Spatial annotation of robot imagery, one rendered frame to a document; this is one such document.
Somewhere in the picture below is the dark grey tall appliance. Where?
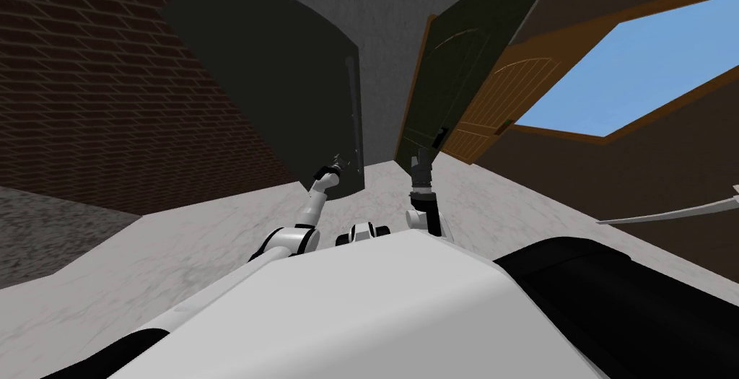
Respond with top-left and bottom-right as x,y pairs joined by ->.
160,0 -> 366,201

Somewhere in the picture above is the dark green door leaf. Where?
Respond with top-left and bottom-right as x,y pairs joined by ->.
394,0 -> 562,173

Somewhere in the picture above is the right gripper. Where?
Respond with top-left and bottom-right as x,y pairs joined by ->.
410,147 -> 434,193

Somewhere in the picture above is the white curved bar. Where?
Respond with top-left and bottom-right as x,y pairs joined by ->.
596,184 -> 739,226

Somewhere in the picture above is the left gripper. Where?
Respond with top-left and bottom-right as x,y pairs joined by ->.
320,156 -> 351,181

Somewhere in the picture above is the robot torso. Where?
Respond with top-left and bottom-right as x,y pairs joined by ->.
108,222 -> 608,379

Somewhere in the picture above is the brown wooden door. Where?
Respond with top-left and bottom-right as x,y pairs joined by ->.
441,57 -> 562,165

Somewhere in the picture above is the window with brown frame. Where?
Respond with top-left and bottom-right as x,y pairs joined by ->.
507,0 -> 739,147

